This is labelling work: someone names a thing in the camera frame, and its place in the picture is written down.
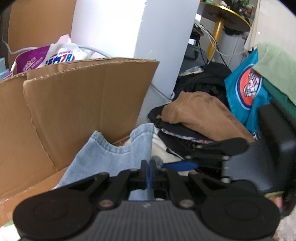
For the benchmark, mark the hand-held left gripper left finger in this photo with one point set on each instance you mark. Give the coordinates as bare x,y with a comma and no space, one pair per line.
145,173

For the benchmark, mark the pink plastic bag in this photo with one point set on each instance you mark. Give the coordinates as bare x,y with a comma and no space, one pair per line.
64,39

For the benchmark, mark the purple white plastic bag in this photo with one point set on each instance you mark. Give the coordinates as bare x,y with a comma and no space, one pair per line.
46,58

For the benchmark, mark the black folded garment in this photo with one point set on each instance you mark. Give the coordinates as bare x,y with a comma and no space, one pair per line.
171,129

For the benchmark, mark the yellow round table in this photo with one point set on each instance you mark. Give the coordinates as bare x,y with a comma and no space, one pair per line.
226,17

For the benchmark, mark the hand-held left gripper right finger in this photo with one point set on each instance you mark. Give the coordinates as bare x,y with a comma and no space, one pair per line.
152,173

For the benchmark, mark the pale green cloth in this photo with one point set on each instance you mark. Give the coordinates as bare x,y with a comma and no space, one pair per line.
277,64

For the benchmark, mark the teal printed shirt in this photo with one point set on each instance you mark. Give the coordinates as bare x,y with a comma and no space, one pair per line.
242,92

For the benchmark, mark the upright brown cardboard box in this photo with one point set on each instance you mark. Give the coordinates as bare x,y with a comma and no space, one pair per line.
41,20

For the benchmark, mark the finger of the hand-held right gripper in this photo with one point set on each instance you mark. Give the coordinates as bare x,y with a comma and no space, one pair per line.
180,166
219,146

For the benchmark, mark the black clothes pile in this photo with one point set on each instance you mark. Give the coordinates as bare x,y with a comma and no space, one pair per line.
203,81

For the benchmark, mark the light blue denim pants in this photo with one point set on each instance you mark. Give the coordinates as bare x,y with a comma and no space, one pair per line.
104,157

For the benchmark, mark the brown folded garment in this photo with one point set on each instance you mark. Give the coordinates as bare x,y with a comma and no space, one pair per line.
203,113

